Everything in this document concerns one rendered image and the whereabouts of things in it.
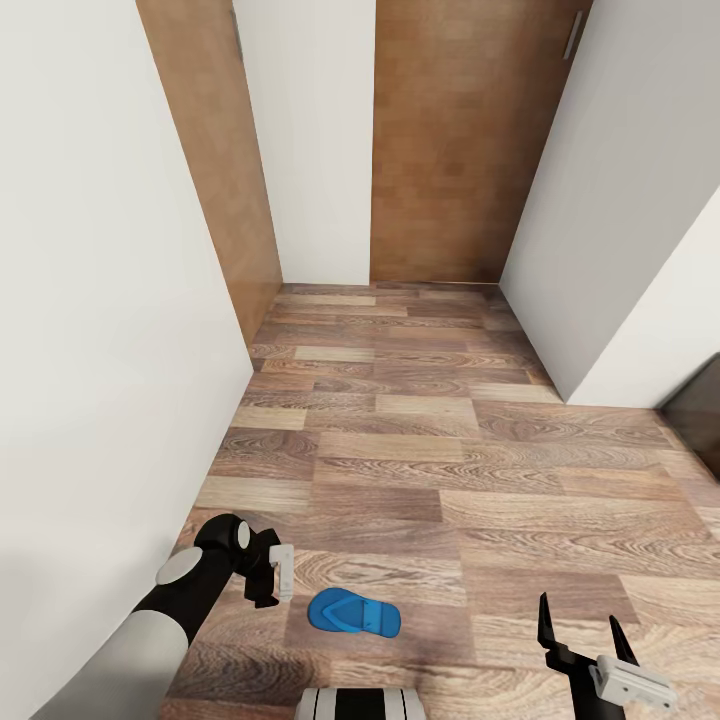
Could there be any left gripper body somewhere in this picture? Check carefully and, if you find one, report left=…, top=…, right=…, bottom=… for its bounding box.
left=239, top=529, right=278, bottom=601

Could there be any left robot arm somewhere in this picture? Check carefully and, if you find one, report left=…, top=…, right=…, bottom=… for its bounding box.
left=29, top=513, right=294, bottom=720

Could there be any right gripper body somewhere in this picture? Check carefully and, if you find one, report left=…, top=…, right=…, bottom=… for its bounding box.
left=545, top=646, right=627, bottom=720

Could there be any robot trunk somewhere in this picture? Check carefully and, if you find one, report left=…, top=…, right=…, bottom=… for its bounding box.
left=294, top=688, right=426, bottom=720

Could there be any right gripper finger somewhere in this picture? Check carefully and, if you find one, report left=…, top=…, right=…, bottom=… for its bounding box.
left=537, top=592, right=569, bottom=650
left=609, top=615, right=639, bottom=666

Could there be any sandal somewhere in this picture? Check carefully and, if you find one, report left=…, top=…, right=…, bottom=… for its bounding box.
left=308, top=587, right=401, bottom=638

